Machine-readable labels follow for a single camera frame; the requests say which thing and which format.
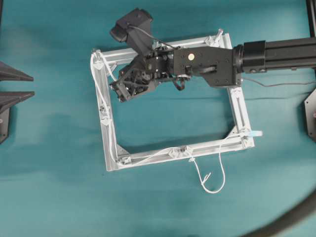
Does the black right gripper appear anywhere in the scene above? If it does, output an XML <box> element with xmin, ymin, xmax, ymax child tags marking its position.
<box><xmin>110</xmin><ymin>48</ymin><xmax>174</xmax><ymax>103</ymax></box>

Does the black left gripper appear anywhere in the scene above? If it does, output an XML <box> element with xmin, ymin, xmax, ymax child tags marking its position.
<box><xmin>0</xmin><ymin>62</ymin><xmax>35</xmax><ymax>143</ymax></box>

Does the white cable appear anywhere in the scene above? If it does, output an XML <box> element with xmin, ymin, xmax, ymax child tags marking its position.
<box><xmin>90</xmin><ymin>50</ymin><xmax>250</xmax><ymax>194</ymax></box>

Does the aluminium profile frame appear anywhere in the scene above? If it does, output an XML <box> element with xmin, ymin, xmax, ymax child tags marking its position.
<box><xmin>90</xmin><ymin>31</ymin><xmax>255</xmax><ymax>172</ymax></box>

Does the thin black camera cable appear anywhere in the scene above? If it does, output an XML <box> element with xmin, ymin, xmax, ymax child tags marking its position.
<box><xmin>127</xmin><ymin>23</ymin><xmax>316</xmax><ymax>87</ymax></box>

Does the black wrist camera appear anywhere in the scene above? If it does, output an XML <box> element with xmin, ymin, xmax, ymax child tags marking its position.
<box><xmin>110</xmin><ymin>8</ymin><xmax>153</xmax><ymax>55</ymax></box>

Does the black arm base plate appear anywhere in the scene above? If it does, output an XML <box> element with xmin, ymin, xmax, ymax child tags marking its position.
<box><xmin>304</xmin><ymin>89</ymin><xmax>316</xmax><ymax>142</ymax></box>

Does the black vertical stand rail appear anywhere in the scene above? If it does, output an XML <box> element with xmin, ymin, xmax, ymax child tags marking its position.
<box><xmin>306</xmin><ymin>0</ymin><xmax>316</xmax><ymax>38</ymax></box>

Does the thick black hose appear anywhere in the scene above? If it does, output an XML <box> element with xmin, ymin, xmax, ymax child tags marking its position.
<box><xmin>246</xmin><ymin>182</ymin><xmax>316</xmax><ymax>237</ymax></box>

